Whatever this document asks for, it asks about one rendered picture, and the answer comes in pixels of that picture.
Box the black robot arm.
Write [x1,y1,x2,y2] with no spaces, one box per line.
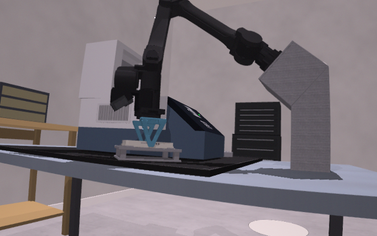
[110,0,282,111]

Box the white real-time pcr cycler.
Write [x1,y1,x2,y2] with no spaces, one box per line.
[76,40,225,160]

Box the white well pcr plate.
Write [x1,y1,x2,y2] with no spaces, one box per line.
[121,140,174,149]

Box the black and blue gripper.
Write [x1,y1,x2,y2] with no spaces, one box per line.
[133,89,167,147]

